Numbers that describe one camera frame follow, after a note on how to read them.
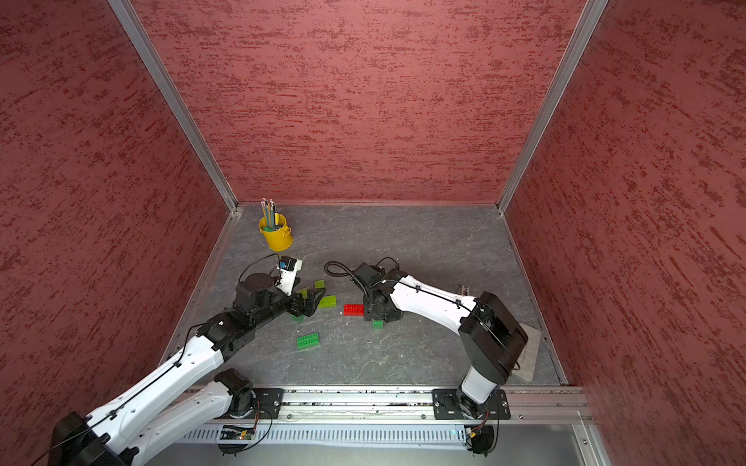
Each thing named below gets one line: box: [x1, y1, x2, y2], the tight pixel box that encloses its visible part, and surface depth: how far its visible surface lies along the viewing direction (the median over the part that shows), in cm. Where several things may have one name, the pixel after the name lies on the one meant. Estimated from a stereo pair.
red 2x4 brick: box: [343, 303, 365, 317], surface depth 91 cm
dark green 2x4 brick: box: [296, 332, 320, 351], surface depth 85 cm
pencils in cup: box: [260, 197, 277, 232], surface depth 102 cm
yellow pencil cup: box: [258, 212, 294, 252], surface depth 105 cm
